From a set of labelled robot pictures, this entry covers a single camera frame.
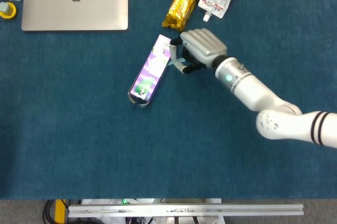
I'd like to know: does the gold snack package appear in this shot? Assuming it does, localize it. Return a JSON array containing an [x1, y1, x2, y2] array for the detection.
[[161, 0, 209, 30]]

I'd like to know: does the purple carton box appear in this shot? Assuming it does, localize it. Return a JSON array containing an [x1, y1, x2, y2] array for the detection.
[[128, 34, 179, 108]]

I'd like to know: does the teal table cloth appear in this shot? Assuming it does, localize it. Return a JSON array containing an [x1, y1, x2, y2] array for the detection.
[[0, 0, 337, 200]]

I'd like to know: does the silver laptop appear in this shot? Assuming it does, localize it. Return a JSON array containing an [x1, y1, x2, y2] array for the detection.
[[21, 0, 129, 32]]

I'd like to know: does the aluminium frame rail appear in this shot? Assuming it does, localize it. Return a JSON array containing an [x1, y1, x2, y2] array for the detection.
[[67, 203, 305, 219]]

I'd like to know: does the yellow object under table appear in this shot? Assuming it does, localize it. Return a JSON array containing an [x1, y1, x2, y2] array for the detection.
[[54, 199, 66, 224]]

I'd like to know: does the black cable bundle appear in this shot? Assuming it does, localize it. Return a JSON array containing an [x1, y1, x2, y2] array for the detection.
[[43, 199, 56, 224]]

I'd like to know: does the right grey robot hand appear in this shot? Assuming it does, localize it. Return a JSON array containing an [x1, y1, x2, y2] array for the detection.
[[170, 28, 229, 74]]

